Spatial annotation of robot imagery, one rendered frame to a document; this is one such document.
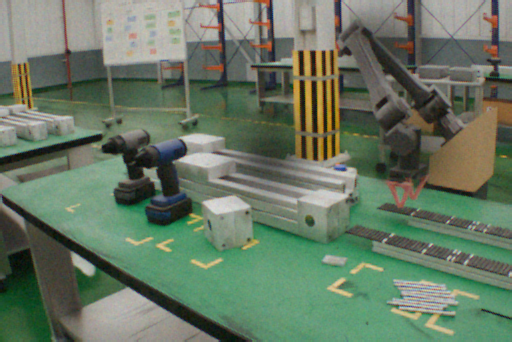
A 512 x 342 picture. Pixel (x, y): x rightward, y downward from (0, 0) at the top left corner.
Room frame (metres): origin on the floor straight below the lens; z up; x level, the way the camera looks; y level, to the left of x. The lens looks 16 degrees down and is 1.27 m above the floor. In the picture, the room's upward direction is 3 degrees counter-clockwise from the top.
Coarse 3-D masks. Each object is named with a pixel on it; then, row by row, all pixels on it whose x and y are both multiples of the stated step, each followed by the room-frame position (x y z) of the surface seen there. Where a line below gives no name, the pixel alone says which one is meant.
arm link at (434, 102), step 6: (432, 96) 1.52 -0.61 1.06; (426, 102) 1.53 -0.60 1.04; (432, 102) 1.51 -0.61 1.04; (438, 102) 1.50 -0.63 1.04; (426, 108) 1.52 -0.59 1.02; (432, 108) 1.51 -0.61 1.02; (438, 108) 1.49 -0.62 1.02; (444, 108) 1.49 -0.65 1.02; (432, 114) 1.51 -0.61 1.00; (438, 114) 1.51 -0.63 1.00; (444, 114) 1.51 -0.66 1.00; (438, 120) 1.52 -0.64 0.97
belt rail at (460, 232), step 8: (416, 224) 1.10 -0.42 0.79; (424, 224) 1.08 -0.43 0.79; (432, 224) 1.07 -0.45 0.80; (440, 224) 1.05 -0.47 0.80; (440, 232) 1.05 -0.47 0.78; (448, 232) 1.04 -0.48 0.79; (456, 232) 1.02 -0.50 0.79; (464, 232) 1.01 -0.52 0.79; (472, 232) 0.99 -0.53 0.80; (480, 232) 0.98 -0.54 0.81; (480, 240) 0.97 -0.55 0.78; (488, 240) 0.96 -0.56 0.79; (496, 240) 0.95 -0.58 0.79; (504, 240) 0.93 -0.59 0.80
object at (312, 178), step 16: (240, 160) 1.53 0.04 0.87; (256, 160) 1.56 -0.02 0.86; (272, 160) 1.51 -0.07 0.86; (256, 176) 1.46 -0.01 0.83; (272, 176) 1.41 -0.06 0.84; (288, 176) 1.37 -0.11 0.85; (304, 176) 1.32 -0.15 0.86; (320, 176) 1.30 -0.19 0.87; (336, 176) 1.33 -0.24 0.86; (352, 176) 1.30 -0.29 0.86; (336, 192) 1.24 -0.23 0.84; (352, 192) 1.28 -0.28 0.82
